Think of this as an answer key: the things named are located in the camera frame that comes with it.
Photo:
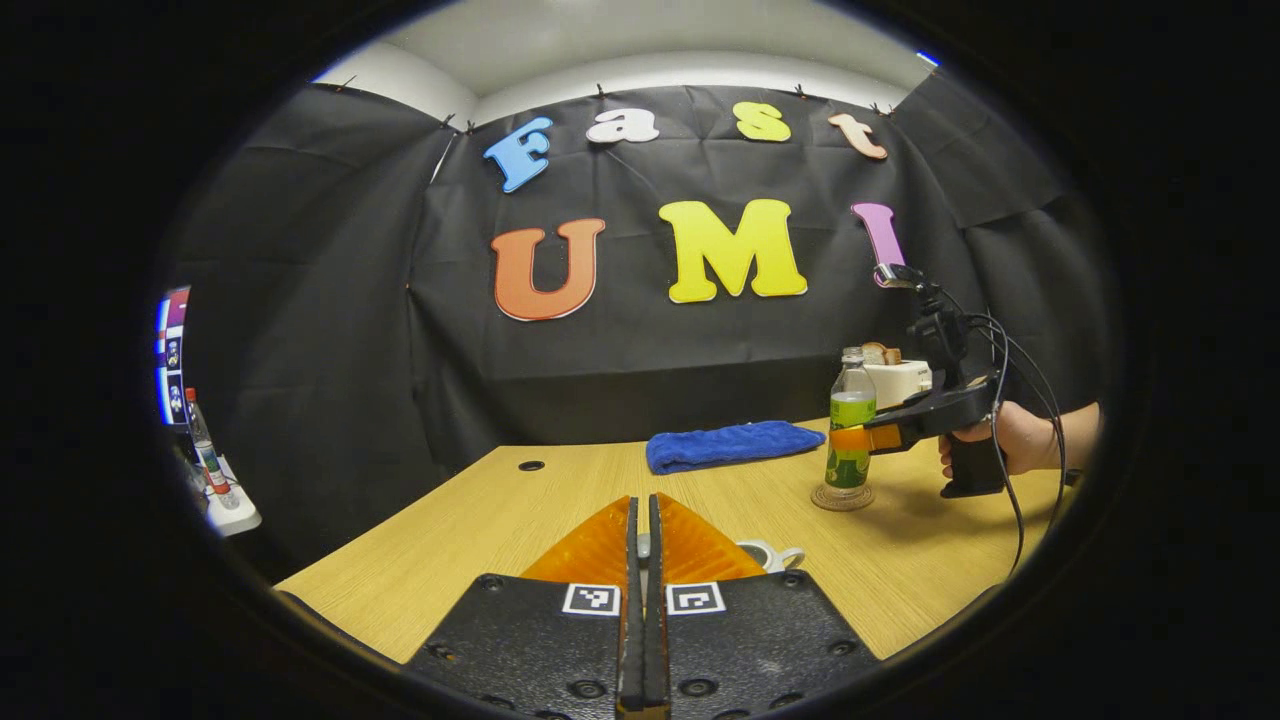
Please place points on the clear bottle red cap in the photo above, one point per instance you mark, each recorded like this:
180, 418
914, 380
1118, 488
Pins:
208, 460

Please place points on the computer monitor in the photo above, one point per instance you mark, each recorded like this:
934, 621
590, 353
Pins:
172, 360

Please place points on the blue towel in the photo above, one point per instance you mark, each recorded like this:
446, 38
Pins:
730, 445

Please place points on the clear water bottle green label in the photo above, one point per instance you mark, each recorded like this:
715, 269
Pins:
850, 410

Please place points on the white side table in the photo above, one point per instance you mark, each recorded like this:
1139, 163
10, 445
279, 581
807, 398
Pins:
235, 520

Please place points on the round cork coaster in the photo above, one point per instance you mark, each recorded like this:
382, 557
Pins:
842, 500

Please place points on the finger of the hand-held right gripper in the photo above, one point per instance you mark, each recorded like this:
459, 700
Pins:
850, 438

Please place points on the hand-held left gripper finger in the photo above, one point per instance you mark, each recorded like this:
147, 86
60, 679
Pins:
632, 640
655, 640

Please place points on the black backdrop cloth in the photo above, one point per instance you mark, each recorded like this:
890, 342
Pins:
700, 360

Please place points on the white toaster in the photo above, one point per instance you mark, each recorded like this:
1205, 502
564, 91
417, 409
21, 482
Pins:
900, 382

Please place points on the white teacup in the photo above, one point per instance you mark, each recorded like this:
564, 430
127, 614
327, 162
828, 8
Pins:
752, 550

